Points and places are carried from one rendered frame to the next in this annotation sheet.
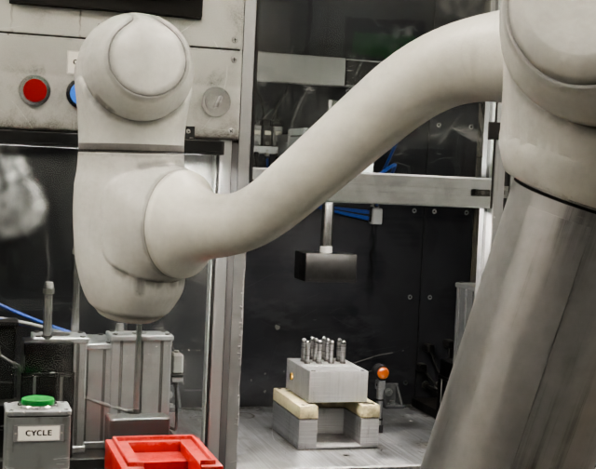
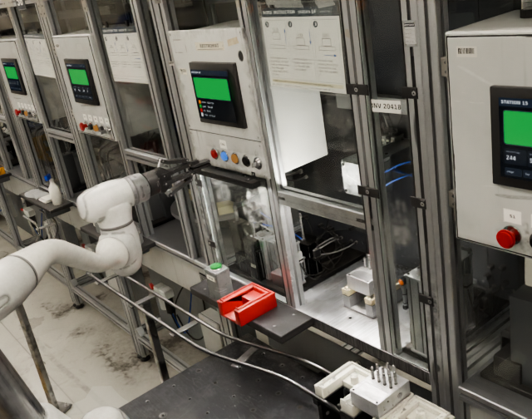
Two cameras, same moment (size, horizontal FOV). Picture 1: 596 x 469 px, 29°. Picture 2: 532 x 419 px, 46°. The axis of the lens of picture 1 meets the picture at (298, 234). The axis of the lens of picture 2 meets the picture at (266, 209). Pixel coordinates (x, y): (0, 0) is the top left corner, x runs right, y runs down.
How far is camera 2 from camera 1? 2.04 m
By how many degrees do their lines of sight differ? 72
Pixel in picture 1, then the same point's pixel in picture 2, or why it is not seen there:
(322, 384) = (352, 282)
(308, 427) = (346, 298)
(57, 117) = (222, 164)
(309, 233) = not seen: hidden behind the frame
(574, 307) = not seen: outside the picture
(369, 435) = (369, 312)
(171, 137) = (106, 226)
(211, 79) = (255, 153)
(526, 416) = not seen: outside the picture
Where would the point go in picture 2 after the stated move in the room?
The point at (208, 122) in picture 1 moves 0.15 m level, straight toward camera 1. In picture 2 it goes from (258, 170) to (214, 184)
